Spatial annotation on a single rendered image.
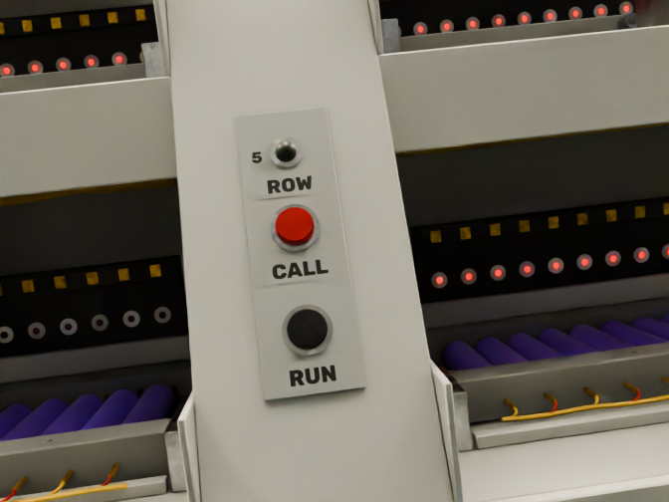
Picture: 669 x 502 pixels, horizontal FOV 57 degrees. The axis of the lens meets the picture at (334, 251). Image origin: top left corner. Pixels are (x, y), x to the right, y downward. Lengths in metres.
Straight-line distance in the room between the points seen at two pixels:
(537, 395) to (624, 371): 0.05
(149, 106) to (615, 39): 0.22
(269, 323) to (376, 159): 0.08
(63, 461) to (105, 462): 0.02
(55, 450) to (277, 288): 0.13
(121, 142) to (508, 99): 0.18
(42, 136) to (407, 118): 0.16
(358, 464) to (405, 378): 0.04
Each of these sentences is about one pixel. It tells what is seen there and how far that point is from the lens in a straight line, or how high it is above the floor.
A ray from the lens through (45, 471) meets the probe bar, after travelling 0.33.
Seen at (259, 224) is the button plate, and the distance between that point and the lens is 0.26.
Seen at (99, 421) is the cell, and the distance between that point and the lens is 0.35.
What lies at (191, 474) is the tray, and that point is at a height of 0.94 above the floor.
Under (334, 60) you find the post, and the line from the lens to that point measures 0.29.
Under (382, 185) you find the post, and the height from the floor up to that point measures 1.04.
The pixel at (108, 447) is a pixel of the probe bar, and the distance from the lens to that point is 0.31.
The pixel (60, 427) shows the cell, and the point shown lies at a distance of 0.36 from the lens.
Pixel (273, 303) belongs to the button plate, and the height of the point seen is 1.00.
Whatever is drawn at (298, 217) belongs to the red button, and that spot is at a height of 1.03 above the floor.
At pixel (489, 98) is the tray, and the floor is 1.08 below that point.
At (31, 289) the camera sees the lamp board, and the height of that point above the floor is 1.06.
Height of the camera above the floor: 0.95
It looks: 15 degrees up
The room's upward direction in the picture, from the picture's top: 8 degrees counter-clockwise
